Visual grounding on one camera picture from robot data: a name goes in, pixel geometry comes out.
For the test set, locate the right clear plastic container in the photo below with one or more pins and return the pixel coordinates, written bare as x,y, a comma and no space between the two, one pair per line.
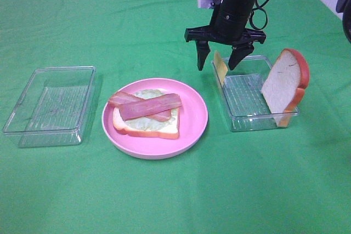
244,105

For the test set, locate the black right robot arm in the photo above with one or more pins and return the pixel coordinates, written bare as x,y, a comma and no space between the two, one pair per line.
228,26

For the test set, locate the pink round plate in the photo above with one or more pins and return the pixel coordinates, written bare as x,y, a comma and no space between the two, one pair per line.
193,121

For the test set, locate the yellow cheese slice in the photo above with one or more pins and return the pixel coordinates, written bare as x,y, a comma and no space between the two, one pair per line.
220,67

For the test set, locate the green lettuce leaf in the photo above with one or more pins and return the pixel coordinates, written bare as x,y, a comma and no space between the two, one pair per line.
145,123

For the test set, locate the green tablecloth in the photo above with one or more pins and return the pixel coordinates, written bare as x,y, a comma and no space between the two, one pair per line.
293,180

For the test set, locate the bread slice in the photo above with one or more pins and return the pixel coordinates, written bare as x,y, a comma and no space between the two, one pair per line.
287,80
166,134

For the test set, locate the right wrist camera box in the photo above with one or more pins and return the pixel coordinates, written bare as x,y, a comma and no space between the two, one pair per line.
208,4

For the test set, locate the left clear plastic container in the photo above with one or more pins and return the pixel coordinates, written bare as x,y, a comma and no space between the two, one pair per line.
53,109

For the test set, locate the clear plastic container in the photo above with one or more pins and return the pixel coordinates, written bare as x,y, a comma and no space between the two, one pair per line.
244,105
53,109

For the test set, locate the bacon strip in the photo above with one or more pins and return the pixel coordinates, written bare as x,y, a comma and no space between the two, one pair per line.
120,98
158,108

